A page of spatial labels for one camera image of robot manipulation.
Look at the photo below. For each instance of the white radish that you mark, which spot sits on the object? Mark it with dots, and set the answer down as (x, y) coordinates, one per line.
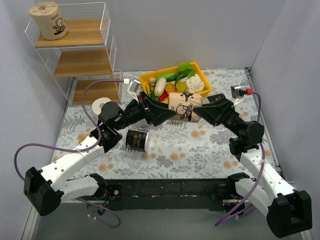
(160, 87)

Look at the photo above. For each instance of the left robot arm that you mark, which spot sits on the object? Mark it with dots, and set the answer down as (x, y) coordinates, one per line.
(75, 155)

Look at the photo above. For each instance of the yellow plastic bin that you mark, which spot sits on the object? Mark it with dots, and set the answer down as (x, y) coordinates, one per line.
(144, 78)

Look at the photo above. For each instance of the green leafy vegetable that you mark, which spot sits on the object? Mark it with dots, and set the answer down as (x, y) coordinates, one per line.
(185, 67)

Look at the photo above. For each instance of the white wire wooden shelf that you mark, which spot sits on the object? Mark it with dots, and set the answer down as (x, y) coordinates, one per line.
(86, 54)

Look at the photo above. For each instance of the black wrapped roll left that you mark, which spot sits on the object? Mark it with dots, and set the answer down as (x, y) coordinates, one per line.
(137, 140)

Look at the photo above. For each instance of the red chili pepper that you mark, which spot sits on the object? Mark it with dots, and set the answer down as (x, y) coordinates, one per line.
(163, 96)

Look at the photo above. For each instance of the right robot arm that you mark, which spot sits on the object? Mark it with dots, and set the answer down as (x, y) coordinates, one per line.
(287, 210)

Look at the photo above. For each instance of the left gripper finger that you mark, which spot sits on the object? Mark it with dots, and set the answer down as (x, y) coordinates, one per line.
(149, 104)
(158, 116)

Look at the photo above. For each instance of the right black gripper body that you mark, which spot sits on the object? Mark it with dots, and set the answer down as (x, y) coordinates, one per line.
(223, 110)

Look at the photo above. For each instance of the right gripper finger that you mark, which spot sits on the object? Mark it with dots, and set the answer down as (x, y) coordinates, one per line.
(212, 114)
(225, 104)

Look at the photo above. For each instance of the white toilet paper roll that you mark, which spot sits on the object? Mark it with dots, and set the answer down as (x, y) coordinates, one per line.
(98, 104)
(141, 123)

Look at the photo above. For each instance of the orange yellow pepper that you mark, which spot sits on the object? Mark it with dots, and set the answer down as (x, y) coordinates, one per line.
(170, 88)

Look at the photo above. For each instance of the brown paper roll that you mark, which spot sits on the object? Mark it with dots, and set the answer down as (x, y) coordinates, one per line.
(49, 20)
(183, 105)

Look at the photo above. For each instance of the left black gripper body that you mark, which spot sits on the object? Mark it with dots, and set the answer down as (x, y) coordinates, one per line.
(146, 108)

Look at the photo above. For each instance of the white cauliflower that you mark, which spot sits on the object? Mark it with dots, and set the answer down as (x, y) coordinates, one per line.
(194, 84)

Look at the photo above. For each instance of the black wrapped roll right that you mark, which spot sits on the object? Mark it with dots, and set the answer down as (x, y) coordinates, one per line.
(213, 99)

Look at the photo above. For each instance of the green cucumber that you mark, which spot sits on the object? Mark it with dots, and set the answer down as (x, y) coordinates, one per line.
(172, 77)

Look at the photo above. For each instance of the green herb sprig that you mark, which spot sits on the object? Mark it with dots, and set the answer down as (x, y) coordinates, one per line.
(150, 91)

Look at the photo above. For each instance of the small mushroom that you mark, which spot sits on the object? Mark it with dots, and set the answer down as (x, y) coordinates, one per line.
(151, 80)

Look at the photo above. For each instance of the black wrapped roll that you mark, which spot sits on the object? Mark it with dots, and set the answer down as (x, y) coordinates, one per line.
(137, 140)
(213, 99)

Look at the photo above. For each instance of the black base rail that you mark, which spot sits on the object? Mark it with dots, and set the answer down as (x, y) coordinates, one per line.
(139, 194)

